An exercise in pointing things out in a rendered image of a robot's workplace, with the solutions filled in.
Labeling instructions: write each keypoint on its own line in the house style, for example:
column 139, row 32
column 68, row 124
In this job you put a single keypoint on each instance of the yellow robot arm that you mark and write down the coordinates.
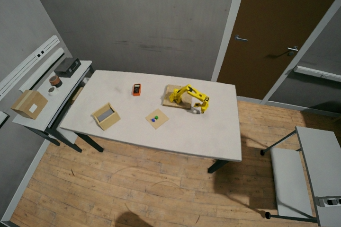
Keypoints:
column 177, row 95

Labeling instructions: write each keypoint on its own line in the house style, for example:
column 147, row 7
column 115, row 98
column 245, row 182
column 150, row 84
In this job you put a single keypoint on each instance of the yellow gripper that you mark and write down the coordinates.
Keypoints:
column 203, row 108

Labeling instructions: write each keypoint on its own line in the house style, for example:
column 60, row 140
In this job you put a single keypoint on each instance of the tan open wooden crate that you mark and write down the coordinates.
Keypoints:
column 106, row 116

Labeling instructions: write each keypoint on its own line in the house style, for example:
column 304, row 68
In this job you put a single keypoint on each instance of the orange pocket multimeter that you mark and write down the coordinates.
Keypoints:
column 137, row 90

